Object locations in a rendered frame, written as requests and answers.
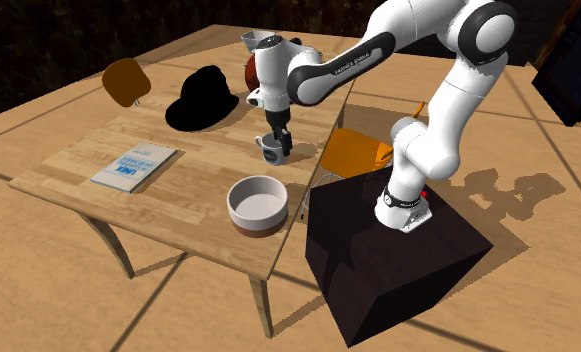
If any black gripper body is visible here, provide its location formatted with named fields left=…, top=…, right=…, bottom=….
left=263, top=108, right=293, bottom=132

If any white mug with dark print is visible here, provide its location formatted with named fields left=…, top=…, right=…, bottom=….
left=254, top=131, right=292, bottom=167

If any red-brown round vessel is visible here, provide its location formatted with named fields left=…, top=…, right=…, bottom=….
left=243, top=53, right=262, bottom=94

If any orange chair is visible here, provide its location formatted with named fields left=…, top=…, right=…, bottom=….
left=298, top=99, right=428, bottom=222

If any white bowl with brown base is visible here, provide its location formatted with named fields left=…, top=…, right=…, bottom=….
left=225, top=174, right=290, bottom=240

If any black hat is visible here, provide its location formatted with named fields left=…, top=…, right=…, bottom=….
left=164, top=64, right=241, bottom=133

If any grey funnel-shaped cup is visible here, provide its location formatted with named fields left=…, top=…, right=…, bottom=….
left=240, top=29, right=277, bottom=54

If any wooden table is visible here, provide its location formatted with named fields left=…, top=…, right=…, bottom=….
left=7, top=40, right=358, bottom=340

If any pale blue book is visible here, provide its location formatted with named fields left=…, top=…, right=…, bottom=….
left=89, top=141, right=180, bottom=195

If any black robot stand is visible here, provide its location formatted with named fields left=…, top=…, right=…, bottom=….
left=303, top=167, right=495, bottom=349

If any dark blue cabinet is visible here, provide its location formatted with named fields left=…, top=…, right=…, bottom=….
left=531, top=0, right=581, bottom=128

